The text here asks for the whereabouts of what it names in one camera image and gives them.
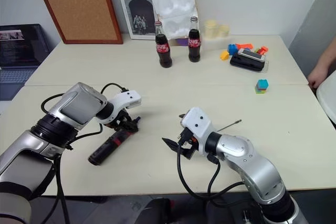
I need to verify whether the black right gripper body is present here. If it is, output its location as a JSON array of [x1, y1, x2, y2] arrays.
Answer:
[[176, 126, 200, 157]]

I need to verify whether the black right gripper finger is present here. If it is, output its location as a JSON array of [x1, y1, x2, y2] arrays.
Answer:
[[161, 137, 180, 153], [180, 147, 197, 161]]

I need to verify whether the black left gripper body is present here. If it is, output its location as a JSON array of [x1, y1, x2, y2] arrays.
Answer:
[[106, 108, 132, 132]]

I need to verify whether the black red electric screwdriver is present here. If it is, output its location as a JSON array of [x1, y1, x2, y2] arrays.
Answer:
[[87, 126, 138, 167]]

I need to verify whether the thin metal screwdriver bit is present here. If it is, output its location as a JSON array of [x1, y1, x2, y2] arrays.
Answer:
[[217, 120, 243, 132]]

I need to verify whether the person's bare hand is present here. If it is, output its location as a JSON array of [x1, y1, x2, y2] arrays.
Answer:
[[307, 63, 330, 90]]

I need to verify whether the glass cola bottle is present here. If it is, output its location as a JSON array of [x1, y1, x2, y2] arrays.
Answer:
[[154, 21, 173, 69], [187, 16, 203, 63]]

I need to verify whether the multicoloured stacked cube toy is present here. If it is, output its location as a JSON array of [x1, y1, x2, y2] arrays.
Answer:
[[254, 78, 270, 94]]

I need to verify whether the black case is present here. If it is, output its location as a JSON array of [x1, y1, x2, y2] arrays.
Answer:
[[229, 53, 266, 73]]

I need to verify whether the blue toy block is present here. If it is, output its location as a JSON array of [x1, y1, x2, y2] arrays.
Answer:
[[227, 44, 239, 57]]

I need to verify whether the white smartphone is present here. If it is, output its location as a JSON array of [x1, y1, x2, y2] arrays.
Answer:
[[237, 48, 267, 63]]

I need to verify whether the graphic design book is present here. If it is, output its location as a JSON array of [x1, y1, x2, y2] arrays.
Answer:
[[115, 0, 159, 41]]

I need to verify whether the orange toy piece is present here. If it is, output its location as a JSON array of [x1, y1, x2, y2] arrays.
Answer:
[[235, 42, 254, 51]]

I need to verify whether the large pale yellow cup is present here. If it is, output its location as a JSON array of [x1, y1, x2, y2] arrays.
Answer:
[[204, 19, 221, 39]]

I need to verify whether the small pale yellow cup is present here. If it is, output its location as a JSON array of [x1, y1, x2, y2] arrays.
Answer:
[[218, 24, 230, 39]]

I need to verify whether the red orange green toy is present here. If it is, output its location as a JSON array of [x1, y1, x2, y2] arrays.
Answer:
[[253, 46, 269, 56]]

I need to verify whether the white moulded plastic sheet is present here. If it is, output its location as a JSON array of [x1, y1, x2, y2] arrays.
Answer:
[[144, 0, 200, 48]]

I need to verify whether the wood framed cork board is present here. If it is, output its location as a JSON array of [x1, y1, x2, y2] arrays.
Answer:
[[31, 0, 124, 45]]

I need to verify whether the black laptop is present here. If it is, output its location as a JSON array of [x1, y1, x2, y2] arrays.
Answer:
[[0, 23, 51, 102]]

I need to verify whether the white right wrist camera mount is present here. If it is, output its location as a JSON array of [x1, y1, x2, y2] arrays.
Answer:
[[181, 106, 217, 155]]

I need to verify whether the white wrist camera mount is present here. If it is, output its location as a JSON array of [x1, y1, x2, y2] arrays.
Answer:
[[181, 106, 217, 155], [96, 90, 143, 125]]

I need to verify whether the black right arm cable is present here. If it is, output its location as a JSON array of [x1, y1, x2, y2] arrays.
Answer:
[[176, 129, 254, 208]]

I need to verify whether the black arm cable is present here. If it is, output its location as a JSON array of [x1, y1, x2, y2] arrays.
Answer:
[[40, 82, 130, 224], [176, 129, 254, 208]]

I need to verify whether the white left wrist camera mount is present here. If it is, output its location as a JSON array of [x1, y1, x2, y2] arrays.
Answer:
[[96, 90, 143, 125]]

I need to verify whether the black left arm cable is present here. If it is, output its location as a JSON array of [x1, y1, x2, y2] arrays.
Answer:
[[40, 82, 130, 224]]

